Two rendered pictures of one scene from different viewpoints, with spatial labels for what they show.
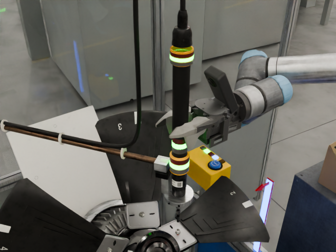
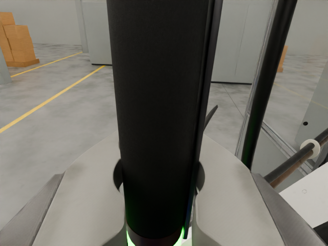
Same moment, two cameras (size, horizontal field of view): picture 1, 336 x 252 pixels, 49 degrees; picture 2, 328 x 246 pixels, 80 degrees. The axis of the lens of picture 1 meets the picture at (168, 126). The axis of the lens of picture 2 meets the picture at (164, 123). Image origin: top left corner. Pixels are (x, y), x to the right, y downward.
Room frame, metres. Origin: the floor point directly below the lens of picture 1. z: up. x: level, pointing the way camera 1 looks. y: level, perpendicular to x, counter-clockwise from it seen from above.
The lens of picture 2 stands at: (0.67, -0.09, 1.59)
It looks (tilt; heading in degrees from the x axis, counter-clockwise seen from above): 28 degrees down; 123
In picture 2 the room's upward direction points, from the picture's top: 2 degrees clockwise
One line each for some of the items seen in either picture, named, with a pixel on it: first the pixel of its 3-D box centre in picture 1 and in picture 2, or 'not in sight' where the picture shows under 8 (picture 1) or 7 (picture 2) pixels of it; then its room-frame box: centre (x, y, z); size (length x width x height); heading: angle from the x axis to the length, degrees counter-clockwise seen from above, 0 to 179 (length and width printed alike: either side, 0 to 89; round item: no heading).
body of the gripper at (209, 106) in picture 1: (218, 116); not in sight; (0.69, -0.11, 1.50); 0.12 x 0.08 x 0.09; 126
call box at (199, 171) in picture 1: (206, 169); not in sight; (1.08, -0.15, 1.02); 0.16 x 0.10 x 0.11; 36
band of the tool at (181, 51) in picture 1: (181, 55); not in sight; (0.63, -0.03, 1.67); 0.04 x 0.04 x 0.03
